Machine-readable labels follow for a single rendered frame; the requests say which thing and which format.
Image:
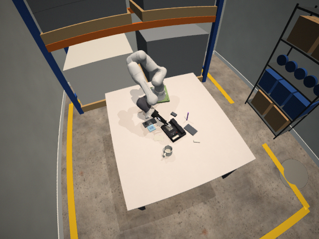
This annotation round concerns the grey mug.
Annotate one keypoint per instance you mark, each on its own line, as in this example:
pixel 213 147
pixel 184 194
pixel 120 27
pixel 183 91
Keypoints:
pixel 168 150

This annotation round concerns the light blue sticky note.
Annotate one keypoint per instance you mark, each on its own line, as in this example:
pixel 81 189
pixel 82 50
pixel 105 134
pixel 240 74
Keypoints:
pixel 151 128

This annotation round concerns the black desk phone body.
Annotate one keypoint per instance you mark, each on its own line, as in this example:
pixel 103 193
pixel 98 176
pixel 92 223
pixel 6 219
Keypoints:
pixel 172 132

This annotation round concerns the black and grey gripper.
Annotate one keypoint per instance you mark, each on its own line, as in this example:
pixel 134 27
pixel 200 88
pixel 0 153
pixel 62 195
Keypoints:
pixel 154 115

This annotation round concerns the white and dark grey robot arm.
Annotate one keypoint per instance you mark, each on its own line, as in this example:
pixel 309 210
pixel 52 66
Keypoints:
pixel 152 96

